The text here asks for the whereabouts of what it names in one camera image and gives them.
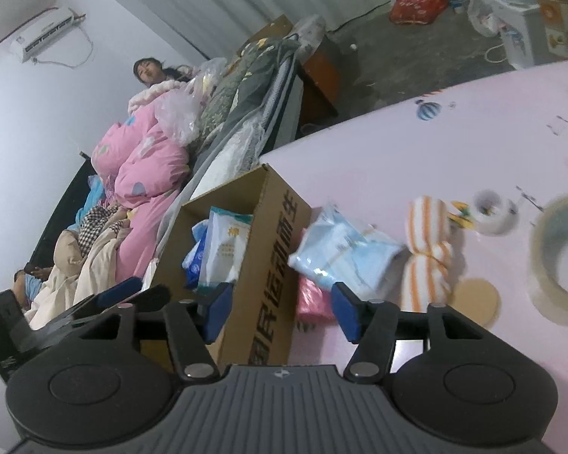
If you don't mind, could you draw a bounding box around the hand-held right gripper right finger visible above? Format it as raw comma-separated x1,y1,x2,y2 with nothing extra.
331,281,490,383

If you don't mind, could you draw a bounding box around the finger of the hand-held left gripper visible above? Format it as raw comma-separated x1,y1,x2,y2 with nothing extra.
31,278,143,351
135,286,171,313

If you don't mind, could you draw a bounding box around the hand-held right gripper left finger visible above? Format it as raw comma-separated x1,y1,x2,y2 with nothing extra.
76,283,233,383

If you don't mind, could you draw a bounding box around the white printed plastic pack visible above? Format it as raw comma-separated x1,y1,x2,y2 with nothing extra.
196,207,255,294

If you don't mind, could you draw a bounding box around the light blue plastic packet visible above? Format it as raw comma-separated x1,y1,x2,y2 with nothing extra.
288,205,405,301

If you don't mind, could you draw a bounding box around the brown cardboard box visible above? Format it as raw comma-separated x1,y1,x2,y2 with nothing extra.
149,163,313,367

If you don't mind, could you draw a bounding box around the small white tape roll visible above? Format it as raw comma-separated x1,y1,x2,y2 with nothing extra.
473,189,519,235

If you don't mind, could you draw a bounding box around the beige blanket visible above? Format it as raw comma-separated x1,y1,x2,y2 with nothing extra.
26,227,143,329

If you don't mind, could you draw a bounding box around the pink plastic packet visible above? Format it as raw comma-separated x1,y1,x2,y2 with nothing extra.
296,275,342,326

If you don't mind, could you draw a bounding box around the black white checkered cloth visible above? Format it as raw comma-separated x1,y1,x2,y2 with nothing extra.
78,205,112,253

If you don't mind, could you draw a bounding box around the black headboard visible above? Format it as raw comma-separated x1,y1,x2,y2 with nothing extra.
28,151,100,270

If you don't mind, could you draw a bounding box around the orange striped rolled towel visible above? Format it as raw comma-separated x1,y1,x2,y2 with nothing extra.
400,195,455,313

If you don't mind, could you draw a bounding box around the pink quilt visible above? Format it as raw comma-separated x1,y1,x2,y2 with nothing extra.
92,90,192,289

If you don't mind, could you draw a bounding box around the round beige coaster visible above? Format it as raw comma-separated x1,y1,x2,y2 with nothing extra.
447,280,500,329

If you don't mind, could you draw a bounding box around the clear plastic bag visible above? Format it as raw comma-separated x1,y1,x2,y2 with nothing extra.
155,59,228,147

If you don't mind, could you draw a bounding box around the large beige tape roll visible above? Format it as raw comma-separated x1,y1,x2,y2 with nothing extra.
529,194,568,326

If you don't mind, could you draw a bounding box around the grey floral blanket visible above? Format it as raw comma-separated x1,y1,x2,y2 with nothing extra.
196,38,299,152

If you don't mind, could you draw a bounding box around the white air conditioner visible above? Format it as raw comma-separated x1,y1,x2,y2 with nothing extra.
9,7,87,63

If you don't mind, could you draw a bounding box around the red bag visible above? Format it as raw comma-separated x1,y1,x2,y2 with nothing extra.
389,0,448,25

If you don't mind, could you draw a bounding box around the white plastic bag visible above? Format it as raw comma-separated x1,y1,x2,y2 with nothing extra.
468,0,502,37

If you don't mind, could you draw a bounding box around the wooden bed frame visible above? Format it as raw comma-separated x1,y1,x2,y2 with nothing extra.
296,38,340,135

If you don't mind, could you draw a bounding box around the air conditioner cable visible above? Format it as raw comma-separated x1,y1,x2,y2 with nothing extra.
33,26,95,68

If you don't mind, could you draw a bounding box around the white floor cable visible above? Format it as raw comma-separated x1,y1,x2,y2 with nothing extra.
484,42,508,64

